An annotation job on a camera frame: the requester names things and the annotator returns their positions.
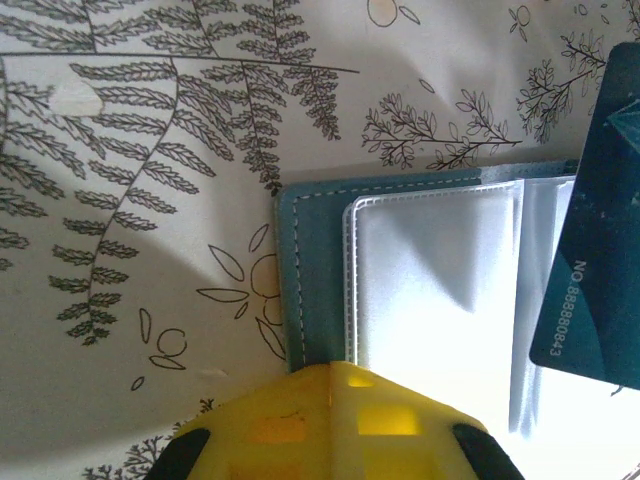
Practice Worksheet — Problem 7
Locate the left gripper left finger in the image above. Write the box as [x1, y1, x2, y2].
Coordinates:
[144, 362, 334, 480]

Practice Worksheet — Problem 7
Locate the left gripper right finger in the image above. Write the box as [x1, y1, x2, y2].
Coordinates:
[330, 362, 524, 480]

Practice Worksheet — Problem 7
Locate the blue card holder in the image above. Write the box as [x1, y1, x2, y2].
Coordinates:
[276, 158, 640, 480]

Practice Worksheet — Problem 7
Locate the teal VIP card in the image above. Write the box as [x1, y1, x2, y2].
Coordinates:
[528, 42, 640, 392]

